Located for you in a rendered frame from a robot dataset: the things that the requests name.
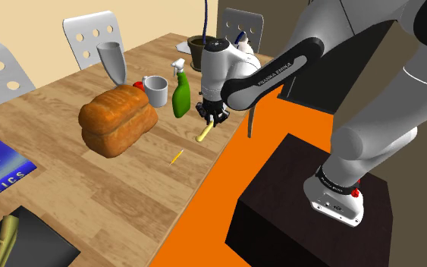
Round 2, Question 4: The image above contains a white mug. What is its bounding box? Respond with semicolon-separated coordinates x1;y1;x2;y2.
141;75;169;109

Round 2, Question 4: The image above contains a brown bread loaf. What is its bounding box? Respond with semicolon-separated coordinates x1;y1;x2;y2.
77;83;159;159

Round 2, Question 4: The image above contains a wooden table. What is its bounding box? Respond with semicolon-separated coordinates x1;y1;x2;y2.
0;32;275;267

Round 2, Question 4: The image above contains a yellow pencil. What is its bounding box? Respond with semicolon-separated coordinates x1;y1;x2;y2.
168;149;185;166

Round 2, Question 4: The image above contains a black flat slab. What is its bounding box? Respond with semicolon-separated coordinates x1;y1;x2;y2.
0;205;82;267

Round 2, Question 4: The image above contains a yellow handled tool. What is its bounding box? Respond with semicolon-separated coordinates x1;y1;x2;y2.
195;123;214;143

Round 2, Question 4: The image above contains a white flat sheet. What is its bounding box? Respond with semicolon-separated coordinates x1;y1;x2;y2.
174;40;194;55

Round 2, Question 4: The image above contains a grey vase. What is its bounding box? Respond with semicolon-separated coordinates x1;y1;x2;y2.
96;41;128;87

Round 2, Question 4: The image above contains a dark brown plant pot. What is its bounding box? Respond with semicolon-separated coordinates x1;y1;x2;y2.
187;0;218;74

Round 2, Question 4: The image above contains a green spray bottle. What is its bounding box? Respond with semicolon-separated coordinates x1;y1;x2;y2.
171;58;192;119

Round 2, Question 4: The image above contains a dark robot stand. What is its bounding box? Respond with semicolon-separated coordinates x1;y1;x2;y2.
224;133;394;267

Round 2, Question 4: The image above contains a white and blue pot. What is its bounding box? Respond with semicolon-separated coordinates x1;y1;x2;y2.
234;30;254;55

